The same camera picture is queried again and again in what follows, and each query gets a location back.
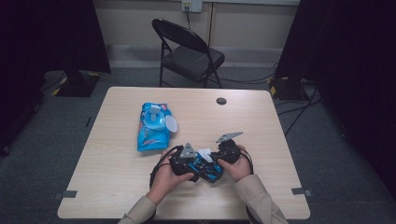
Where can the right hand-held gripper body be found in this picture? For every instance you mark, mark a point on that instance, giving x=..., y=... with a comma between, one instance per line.
x=230, y=152

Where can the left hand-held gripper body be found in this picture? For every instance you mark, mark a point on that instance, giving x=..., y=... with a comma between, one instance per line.
x=180, y=165

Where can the blue toy car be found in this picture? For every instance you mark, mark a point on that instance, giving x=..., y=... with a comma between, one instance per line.
x=207, y=171

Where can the blue wet wipes pack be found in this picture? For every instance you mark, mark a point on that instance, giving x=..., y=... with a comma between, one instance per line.
x=149, y=137

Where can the person's right hand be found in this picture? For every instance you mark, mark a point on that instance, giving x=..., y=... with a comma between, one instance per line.
x=241, y=168

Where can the person's left hand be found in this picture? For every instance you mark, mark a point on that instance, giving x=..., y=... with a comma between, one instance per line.
x=165, y=183

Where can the grey tape strip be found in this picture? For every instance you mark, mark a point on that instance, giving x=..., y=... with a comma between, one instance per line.
x=67, y=194
x=300, y=191

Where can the black stand base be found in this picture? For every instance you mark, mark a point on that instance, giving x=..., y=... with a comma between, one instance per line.
x=77, y=84
x=286, y=88

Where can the black folding chair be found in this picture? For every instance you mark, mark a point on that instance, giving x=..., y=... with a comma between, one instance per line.
x=191, y=60

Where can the small black floor object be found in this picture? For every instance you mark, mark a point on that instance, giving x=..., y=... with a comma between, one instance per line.
x=88, y=121

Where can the dark curtain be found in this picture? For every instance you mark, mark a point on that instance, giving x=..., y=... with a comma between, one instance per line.
x=46, y=31
x=358, y=62

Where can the beige wall conduit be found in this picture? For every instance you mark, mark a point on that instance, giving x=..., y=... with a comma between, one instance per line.
x=211, y=25

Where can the white wall socket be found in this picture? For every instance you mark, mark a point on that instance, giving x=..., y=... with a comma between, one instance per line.
x=192, y=5

